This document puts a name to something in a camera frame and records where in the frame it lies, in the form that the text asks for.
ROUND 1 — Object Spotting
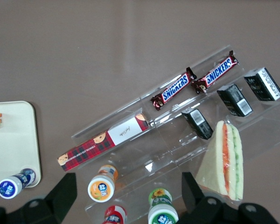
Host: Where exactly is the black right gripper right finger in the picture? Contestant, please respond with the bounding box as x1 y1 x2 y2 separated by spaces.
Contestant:
177 172 236 224

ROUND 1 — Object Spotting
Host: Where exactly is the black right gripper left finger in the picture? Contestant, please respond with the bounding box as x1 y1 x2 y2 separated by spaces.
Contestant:
16 172 78 224

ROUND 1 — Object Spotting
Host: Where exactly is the beige plastic serving tray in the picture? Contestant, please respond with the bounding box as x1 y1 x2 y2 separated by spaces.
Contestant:
0 100 42 190

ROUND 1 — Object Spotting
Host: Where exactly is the green yogurt drink bottle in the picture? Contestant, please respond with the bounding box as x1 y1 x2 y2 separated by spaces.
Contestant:
147 188 179 224

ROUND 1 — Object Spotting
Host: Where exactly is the blue yogurt drink bottle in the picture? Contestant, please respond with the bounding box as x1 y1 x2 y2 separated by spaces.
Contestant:
0 168 37 199

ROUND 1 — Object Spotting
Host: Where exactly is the orange yogurt drink bottle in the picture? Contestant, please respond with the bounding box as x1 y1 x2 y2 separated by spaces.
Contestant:
87 164 119 203

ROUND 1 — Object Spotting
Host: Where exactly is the red yogurt drink bottle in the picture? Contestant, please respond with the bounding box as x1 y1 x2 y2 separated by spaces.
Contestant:
104 205 128 224

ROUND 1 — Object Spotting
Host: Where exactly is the clear acrylic stepped stand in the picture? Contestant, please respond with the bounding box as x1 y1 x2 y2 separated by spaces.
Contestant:
71 44 280 224

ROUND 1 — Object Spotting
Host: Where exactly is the red plaid cookie box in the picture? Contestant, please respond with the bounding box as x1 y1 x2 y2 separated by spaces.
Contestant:
57 113 150 172

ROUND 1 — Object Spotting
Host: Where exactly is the small black carton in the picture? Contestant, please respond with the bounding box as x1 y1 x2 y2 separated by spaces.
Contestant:
217 84 252 117
181 108 213 140
244 67 280 101

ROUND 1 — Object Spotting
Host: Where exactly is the Snickers chocolate bar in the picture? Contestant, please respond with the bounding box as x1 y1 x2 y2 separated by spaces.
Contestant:
191 50 239 94
150 67 198 112

